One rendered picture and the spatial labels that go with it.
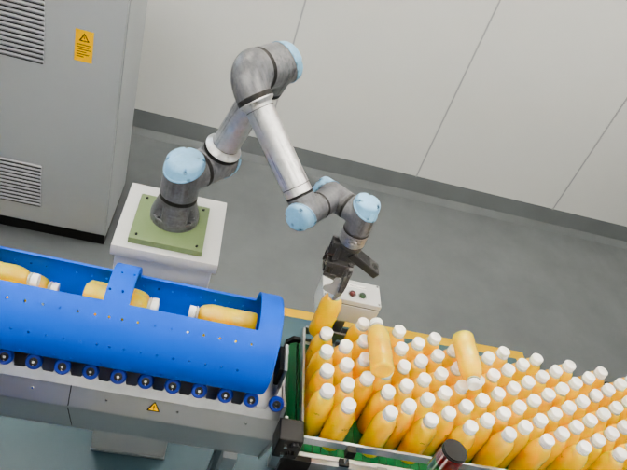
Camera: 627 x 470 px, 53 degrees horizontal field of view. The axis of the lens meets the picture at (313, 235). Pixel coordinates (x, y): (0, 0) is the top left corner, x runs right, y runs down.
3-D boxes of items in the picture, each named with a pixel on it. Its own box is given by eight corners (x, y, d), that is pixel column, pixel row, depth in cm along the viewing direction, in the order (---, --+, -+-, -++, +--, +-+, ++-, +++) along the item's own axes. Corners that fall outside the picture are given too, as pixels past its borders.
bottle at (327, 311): (306, 338, 199) (324, 298, 188) (308, 322, 204) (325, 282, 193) (327, 343, 200) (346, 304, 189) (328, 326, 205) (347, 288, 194)
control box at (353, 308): (313, 294, 216) (323, 272, 209) (369, 306, 219) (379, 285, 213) (313, 315, 208) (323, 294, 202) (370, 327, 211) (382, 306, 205)
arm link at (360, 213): (363, 186, 173) (388, 202, 170) (350, 216, 180) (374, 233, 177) (348, 195, 167) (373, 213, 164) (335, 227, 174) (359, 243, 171)
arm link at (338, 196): (307, 183, 169) (339, 204, 166) (330, 170, 177) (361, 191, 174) (299, 205, 174) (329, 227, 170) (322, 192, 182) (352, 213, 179)
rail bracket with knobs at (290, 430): (271, 431, 182) (280, 410, 176) (296, 435, 183) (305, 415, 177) (270, 462, 174) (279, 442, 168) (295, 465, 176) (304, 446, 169)
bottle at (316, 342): (311, 359, 207) (327, 322, 196) (324, 375, 204) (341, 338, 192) (294, 366, 203) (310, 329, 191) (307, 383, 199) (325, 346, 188)
